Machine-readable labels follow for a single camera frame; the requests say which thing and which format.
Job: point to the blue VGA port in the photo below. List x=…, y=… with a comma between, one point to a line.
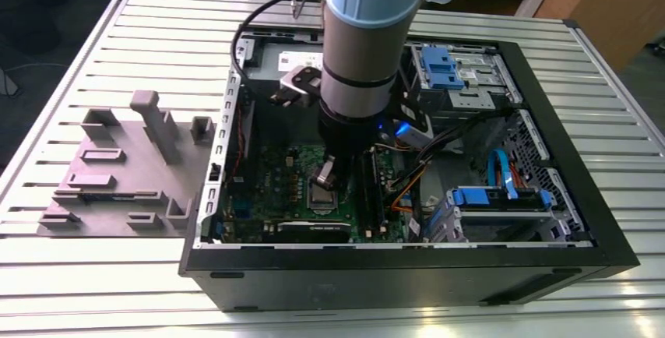
x=241, y=207

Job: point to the green motherboard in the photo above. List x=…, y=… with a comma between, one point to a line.
x=269, y=201

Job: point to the wooden cabinet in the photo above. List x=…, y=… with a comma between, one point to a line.
x=612, y=11

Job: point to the hard disk in blue carrier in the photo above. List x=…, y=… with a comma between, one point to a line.
x=475, y=197

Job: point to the black graphics card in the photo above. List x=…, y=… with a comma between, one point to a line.
x=311, y=233

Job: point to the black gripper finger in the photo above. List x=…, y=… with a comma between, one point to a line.
x=325, y=174

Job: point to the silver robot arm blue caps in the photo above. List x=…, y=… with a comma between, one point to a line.
x=357, y=61

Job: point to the blue plastic drive latch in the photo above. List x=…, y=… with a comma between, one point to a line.
x=438, y=69

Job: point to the grey metal disk bay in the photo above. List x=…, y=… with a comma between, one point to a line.
x=508, y=217

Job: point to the black PC case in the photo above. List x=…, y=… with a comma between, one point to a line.
x=415, y=272

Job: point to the grey metal drive cage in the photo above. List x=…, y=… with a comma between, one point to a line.
x=467, y=96

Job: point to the silver square CPU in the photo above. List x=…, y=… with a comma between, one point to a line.
x=321, y=198

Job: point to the CPU socket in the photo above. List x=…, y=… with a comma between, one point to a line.
x=309, y=202

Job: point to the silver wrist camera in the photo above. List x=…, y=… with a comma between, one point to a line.
x=297, y=81

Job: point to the black RAM slot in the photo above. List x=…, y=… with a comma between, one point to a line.
x=364, y=198
x=372, y=198

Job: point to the grey power supply unit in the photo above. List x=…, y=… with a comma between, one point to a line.
x=280, y=127

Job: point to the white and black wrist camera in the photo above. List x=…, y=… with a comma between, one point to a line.
x=409, y=131

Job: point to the grey parts rack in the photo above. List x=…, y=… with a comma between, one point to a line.
x=145, y=186

